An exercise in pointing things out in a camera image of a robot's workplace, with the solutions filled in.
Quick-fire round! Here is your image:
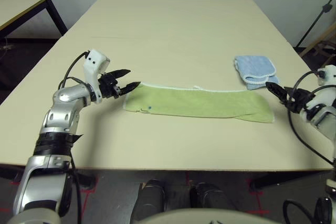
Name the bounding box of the folded blue towel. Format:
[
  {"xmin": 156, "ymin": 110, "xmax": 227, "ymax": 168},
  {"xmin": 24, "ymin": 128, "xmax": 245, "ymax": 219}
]
[{"xmin": 233, "ymin": 55, "xmax": 280, "ymax": 91}]

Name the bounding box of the black tripod stand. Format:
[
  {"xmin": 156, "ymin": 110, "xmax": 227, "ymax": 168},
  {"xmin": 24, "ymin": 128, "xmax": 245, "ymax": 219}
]
[{"xmin": 296, "ymin": 0, "xmax": 336, "ymax": 49}]

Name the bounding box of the beige robot torso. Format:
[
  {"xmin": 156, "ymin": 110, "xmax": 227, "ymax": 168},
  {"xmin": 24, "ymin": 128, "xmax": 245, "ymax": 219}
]
[{"xmin": 131, "ymin": 207, "xmax": 266, "ymax": 224}]

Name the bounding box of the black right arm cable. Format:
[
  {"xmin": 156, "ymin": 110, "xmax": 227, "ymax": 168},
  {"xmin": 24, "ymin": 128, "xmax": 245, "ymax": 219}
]
[{"xmin": 282, "ymin": 70, "xmax": 336, "ymax": 224}]

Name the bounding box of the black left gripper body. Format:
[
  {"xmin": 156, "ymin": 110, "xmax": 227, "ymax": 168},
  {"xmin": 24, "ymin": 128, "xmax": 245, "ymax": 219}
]
[{"xmin": 99, "ymin": 73, "xmax": 124, "ymax": 99}]

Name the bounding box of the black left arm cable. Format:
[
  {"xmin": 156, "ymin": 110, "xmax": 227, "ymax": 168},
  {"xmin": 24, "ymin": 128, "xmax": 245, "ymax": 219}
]
[{"xmin": 57, "ymin": 50, "xmax": 91, "ymax": 224}]

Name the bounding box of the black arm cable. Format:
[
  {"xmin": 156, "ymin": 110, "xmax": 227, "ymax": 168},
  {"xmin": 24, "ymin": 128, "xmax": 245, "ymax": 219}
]
[
  {"xmin": 57, "ymin": 50, "xmax": 91, "ymax": 224},
  {"xmin": 282, "ymin": 70, "xmax": 336, "ymax": 224}
]

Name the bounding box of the dark robot right foot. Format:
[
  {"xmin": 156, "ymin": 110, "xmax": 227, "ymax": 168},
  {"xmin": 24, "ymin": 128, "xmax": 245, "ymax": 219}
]
[{"xmin": 190, "ymin": 182, "xmax": 237, "ymax": 211}]

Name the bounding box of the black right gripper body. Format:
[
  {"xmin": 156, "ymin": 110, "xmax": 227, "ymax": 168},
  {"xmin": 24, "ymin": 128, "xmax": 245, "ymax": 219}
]
[{"xmin": 287, "ymin": 89, "xmax": 316, "ymax": 114}]

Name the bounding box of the green towel with white trim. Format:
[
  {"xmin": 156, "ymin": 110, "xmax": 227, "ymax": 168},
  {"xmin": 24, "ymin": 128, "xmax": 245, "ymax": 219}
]
[{"xmin": 122, "ymin": 82, "xmax": 275, "ymax": 124}]

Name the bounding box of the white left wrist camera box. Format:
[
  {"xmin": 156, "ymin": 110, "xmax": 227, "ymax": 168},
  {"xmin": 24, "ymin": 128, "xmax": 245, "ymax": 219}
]
[{"xmin": 83, "ymin": 48, "xmax": 111, "ymax": 104}]

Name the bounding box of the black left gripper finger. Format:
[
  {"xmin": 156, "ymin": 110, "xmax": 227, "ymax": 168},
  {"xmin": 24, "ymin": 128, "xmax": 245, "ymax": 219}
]
[
  {"xmin": 106, "ymin": 69, "xmax": 131, "ymax": 80},
  {"xmin": 119, "ymin": 81, "xmax": 143, "ymax": 96}
]

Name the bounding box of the beige side table black frame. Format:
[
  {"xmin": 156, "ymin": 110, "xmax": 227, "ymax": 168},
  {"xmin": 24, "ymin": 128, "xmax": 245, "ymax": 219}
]
[{"xmin": 0, "ymin": 0, "xmax": 68, "ymax": 51}]

